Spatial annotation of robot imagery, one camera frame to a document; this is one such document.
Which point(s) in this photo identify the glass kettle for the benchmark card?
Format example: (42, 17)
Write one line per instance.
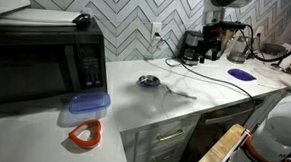
(240, 50)

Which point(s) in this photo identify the silver fork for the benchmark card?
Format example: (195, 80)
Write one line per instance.
(180, 93)

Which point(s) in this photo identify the purple plastic lid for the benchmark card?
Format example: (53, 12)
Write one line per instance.
(241, 75)

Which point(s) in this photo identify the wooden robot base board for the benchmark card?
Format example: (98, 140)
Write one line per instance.
(223, 145)

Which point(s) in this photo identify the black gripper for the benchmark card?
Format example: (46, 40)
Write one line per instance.
(216, 37)

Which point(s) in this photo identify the black coffee maker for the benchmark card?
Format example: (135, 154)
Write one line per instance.
(188, 53)

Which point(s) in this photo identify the white board on microwave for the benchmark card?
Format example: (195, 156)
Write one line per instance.
(40, 15)

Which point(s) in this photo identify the white wall outlet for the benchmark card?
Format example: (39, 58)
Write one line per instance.
(156, 28)

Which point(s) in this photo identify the gold drawer handle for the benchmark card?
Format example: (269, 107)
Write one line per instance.
(171, 136)

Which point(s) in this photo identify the dishwasher front with handle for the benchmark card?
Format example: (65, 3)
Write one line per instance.
(213, 125)

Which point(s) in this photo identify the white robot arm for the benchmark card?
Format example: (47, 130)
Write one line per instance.
(270, 142)

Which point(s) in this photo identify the small metal bowl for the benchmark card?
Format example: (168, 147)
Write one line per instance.
(149, 81)

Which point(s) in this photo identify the black microwave oven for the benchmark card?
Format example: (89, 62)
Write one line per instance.
(89, 51)

